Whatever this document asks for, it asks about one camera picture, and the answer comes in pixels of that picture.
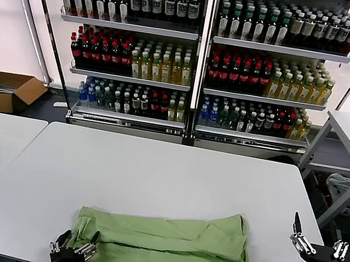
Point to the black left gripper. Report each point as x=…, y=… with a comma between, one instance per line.
x=66, y=259

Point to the green polo shirt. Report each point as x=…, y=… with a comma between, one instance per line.
x=160, y=236

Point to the black storage crate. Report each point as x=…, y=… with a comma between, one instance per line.
x=314, y=189

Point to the grey cloth pile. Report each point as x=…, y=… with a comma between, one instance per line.
x=341, y=189

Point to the black floor object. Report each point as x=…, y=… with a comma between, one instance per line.
x=281, y=158

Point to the yellow tea bottle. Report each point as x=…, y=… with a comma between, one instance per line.
x=285, y=87
x=172, y=111
x=275, y=85
x=326, y=93
x=306, y=90
x=146, y=66
x=136, y=64
x=295, y=129
x=317, y=92
x=180, y=111
x=167, y=69
x=157, y=67
x=187, y=71
x=304, y=131
x=177, y=70
x=296, y=89

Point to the cola bottle red cap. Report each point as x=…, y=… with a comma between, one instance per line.
x=106, y=55
x=287, y=126
x=234, y=75
x=255, y=79
x=75, y=50
x=85, y=51
x=154, y=105
x=96, y=53
x=163, y=107
x=245, y=77
x=224, y=73
x=213, y=72
x=127, y=58
x=116, y=56
x=278, y=124
x=265, y=80

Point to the white label tea bottle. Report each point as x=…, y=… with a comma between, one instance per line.
x=118, y=102
x=127, y=102
x=250, y=122
x=241, y=121

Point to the white paper scrap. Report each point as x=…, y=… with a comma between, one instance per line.
x=60, y=104

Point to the green tinted water bottle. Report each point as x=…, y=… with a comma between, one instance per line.
x=109, y=100
x=232, y=120
x=223, y=119
x=100, y=98

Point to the blue label water bottle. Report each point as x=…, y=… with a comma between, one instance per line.
x=82, y=95
x=204, y=115
x=91, y=97
x=213, y=116

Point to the grey metal beverage shelf unit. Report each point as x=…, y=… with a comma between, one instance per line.
x=128, y=26
x=276, y=49

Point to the beige label bottle white cap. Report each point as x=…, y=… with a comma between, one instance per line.
x=297, y=29
x=308, y=30

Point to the grey window frame bar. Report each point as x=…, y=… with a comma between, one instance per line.
x=29, y=12

